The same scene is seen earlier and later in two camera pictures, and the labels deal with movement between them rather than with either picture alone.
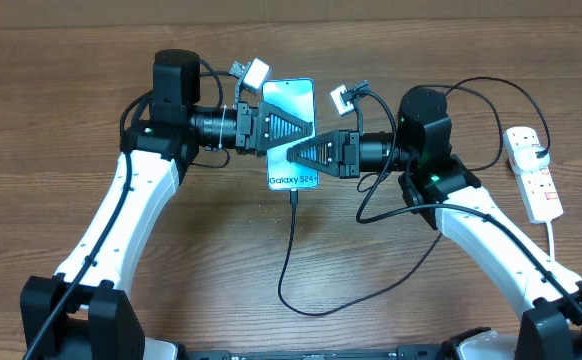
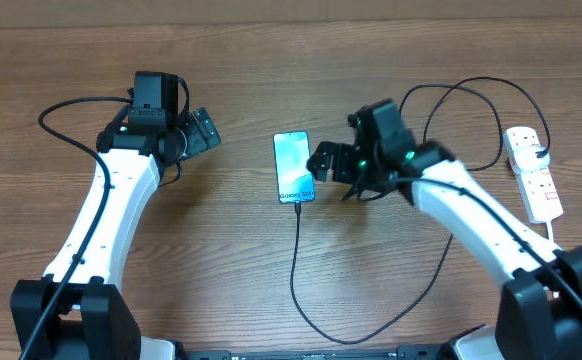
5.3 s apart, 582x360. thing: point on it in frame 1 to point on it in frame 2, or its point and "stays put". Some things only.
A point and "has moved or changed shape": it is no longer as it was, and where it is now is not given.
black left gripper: [255, 129] to [197, 140]
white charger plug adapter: [524, 159] stays put
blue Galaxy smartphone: [295, 96] has moved or changed shape
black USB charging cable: [425, 251] to [531, 247]
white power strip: [538, 187] stays put
